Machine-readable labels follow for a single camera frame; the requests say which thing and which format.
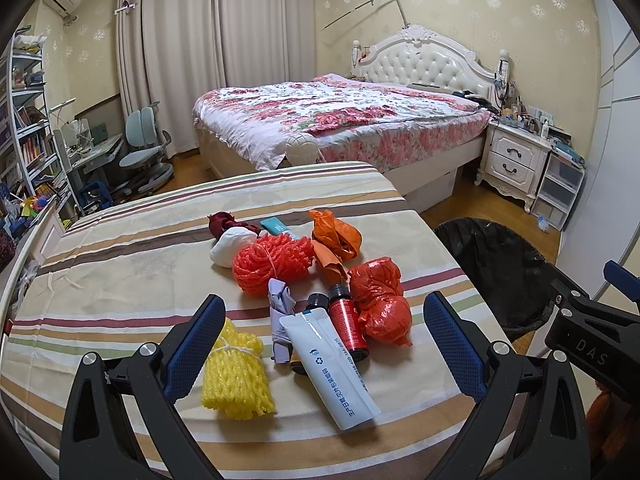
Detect yellow foam net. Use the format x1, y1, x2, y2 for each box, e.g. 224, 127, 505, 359
201, 318, 276, 420

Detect red plastic bag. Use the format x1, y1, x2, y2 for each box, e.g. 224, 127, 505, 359
348, 257, 412, 346

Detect red bottle black cap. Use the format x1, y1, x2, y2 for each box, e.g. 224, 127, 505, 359
329, 283, 369, 363

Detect dark red satin cloth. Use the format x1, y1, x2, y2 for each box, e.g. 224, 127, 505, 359
207, 211, 260, 240

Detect orange-red foam net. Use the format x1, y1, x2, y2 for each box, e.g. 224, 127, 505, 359
232, 233, 314, 297

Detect teal white tube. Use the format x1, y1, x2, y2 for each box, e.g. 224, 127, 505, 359
260, 217, 298, 240

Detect orange plastic bag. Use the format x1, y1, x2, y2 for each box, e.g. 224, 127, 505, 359
308, 209, 362, 285

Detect black lined trash bin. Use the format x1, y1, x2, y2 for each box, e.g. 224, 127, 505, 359
435, 218, 582, 341

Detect plastic drawer unit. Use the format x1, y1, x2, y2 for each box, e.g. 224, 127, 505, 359
532, 151, 586, 232

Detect white nightstand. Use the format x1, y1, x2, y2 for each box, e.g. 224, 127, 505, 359
474, 119, 551, 214

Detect grey-green desk chair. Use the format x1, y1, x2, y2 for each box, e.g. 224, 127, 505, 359
115, 101, 174, 198

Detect study desk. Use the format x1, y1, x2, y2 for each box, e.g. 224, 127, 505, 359
52, 119, 124, 214

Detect white bookshelf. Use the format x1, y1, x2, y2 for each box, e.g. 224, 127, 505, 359
1, 26, 80, 224

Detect floral bedspread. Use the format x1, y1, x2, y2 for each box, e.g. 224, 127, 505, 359
193, 74, 492, 172

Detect white tufted headboard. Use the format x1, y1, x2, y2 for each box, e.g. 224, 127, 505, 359
350, 25, 510, 107

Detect beige curtains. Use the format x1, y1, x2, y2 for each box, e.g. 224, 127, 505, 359
115, 0, 316, 156

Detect white bed frame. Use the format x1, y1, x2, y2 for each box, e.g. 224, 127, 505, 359
196, 128, 485, 212

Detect white round bed post knob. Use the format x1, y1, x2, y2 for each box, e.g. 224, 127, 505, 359
285, 132, 320, 166

